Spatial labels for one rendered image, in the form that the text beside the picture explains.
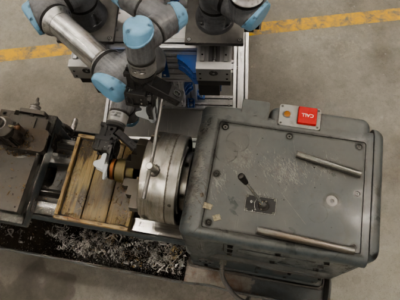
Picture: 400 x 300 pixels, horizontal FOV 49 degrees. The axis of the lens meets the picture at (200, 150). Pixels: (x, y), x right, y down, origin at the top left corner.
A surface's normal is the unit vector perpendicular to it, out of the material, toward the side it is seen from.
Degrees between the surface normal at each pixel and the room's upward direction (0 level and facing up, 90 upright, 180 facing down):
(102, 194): 0
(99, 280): 0
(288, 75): 0
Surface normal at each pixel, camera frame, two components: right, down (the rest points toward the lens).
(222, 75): -0.05, 0.93
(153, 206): -0.17, 0.53
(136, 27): 0.01, -0.59
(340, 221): -0.04, -0.36
